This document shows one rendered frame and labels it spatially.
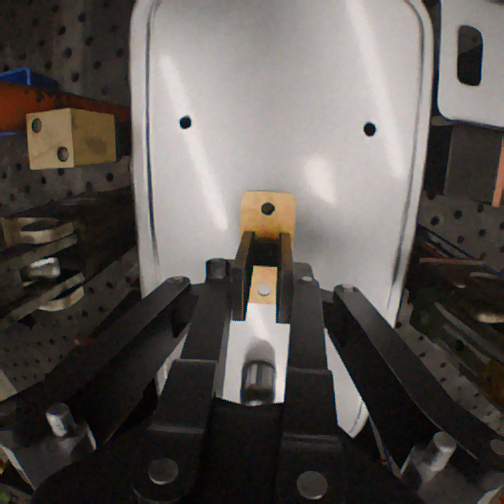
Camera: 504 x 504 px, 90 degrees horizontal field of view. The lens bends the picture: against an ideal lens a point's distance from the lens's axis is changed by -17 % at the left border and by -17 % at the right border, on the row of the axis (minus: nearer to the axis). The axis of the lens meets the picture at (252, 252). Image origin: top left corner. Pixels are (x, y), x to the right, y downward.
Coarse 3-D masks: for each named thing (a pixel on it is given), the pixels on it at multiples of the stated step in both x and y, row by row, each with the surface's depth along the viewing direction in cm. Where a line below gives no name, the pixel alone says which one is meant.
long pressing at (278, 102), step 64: (192, 0) 17; (256, 0) 17; (320, 0) 17; (384, 0) 16; (128, 64) 19; (192, 64) 19; (256, 64) 19; (320, 64) 18; (384, 64) 18; (128, 128) 21; (192, 128) 20; (256, 128) 20; (320, 128) 20; (384, 128) 19; (192, 192) 22; (320, 192) 21; (384, 192) 21; (192, 256) 24; (320, 256) 23; (384, 256) 23; (256, 320) 25
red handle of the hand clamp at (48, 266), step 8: (48, 256) 17; (56, 256) 18; (32, 264) 17; (40, 264) 17; (48, 264) 17; (56, 264) 17; (24, 272) 17; (32, 272) 17; (40, 272) 17; (48, 272) 17; (56, 272) 18; (24, 280) 17; (32, 280) 17; (48, 280) 18
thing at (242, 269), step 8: (248, 232) 20; (248, 240) 19; (240, 248) 17; (248, 248) 17; (240, 256) 16; (248, 256) 16; (240, 264) 15; (248, 264) 16; (232, 272) 14; (240, 272) 14; (248, 272) 16; (232, 280) 15; (240, 280) 15; (248, 280) 16; (232, 288) 15; (240, 288) 15; (248, 288) 17; (232, 296) 15; (240, 296) 15; (248, 296) 17; (232, 304) 15; (240, 304) 15; (232, 312) 15; (240, 312) 15; (232, 320) 15; (240, 320) 15
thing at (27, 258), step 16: (64, 240) 18; (0, 256) 14; (16, 256) 14; (32, 256) 15; (0, 272) 13; (16, 272) 15; (64, 272) 19; (80, 272) 20; (0, 288) 14; (16, 288) 15; (32, 288) 17; (48, 288) 17; (64, 288) 18; (0, 304) 14; (16, 304) 15; (32, 304) 15; (0, 320) 13; (16, 320) 14
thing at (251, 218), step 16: (256, 192) 20; (272, 192) 20; (240, 208) 21; (256, 208) 21; (288, 208) 20; (240, 224) 21; (256, 224) 21; (272, 224) 21; (288, 224) 21; (240, 240) 21; (256, 240) 21; (272, 240) 21; (256, 256) 21; (272, 256) 21; (256, 272) 22; (272, 272) 22; (256, 288) 22; (272, 288) 22; (272, 304) 23
